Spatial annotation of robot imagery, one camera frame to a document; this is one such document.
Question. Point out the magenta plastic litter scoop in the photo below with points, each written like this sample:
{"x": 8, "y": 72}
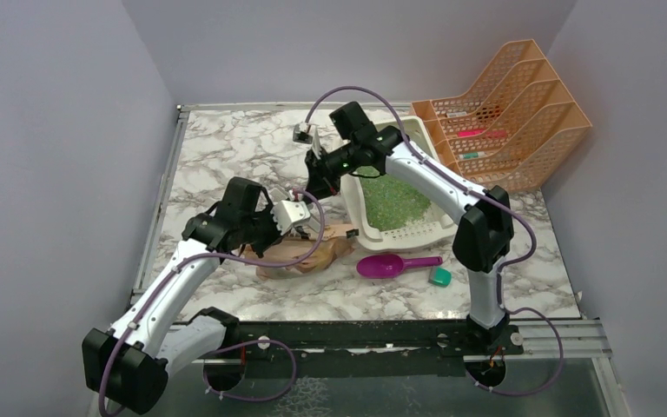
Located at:
{"x": 387, "y": 266}

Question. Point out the white marker pen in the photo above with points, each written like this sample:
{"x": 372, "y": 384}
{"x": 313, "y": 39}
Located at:
{"x": 456, "y": 114}

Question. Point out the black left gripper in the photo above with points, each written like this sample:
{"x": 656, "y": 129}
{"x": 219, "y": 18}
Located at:
{"x": 274, "y": 237}

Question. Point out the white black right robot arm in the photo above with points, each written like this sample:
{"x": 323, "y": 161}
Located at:
{"x": 483, "y": 217}

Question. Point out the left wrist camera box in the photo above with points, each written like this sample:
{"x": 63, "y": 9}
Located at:
{"x": 288, "y": 215}

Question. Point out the green marker pen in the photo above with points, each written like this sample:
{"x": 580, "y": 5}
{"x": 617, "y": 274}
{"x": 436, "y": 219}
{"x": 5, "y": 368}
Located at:
{"x": 472, "y": 155}

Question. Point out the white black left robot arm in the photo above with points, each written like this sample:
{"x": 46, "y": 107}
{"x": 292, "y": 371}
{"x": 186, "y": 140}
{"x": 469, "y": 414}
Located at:
{"x": 129, "y": 364}

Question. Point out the green cat litter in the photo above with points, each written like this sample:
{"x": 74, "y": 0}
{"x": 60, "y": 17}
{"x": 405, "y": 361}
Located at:
{"x": 390, "y": 203}

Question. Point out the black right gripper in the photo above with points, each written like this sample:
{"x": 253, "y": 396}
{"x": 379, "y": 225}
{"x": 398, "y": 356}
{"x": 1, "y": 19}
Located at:
{"x": 320, "y": 183}

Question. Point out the small green box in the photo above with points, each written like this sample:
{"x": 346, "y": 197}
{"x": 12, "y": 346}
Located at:
{"x": 440, "y": 277}

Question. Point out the white plastic litter box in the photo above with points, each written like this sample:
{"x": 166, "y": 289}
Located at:
{"x": 435, "y": 227}

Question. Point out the orange cat litter bag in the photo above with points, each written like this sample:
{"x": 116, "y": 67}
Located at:
{"x": 338, "y": 240}

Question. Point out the pink marker pen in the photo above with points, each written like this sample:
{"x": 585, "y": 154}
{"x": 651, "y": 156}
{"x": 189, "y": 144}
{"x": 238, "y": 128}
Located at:
{"x": 478, "y": 132}

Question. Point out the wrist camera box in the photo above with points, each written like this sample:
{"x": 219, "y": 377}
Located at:
{"x": 307, "y": 133}
{"x": 288, "y": 215}

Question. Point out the black metal base rail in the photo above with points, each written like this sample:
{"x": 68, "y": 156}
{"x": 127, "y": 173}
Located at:
{"x": 369, "y": 348}

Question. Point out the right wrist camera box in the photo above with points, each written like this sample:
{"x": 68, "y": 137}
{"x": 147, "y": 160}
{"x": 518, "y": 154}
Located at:
{"x": 307, "y": 133}

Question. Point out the orange mesh file organizer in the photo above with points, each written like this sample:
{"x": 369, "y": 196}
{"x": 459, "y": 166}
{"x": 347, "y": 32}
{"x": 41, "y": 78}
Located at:
{"x": 521, "y": 93}

